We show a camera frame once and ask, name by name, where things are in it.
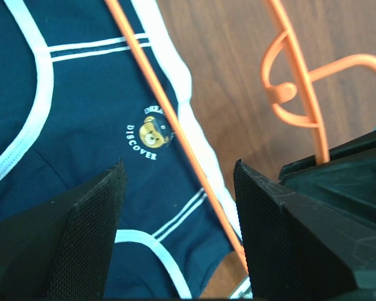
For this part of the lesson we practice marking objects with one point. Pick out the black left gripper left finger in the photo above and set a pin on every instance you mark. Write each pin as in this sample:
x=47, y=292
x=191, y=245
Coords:
x=62, y=248

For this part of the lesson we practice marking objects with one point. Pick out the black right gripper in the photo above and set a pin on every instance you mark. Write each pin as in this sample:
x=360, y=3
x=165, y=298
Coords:
x=347, y=182

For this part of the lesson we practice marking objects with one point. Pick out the navy blue underwear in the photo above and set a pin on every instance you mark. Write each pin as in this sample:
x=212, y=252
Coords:
x=74, y=103

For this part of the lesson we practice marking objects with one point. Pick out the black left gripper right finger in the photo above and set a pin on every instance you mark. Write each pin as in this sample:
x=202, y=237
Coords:
x=297, y=248

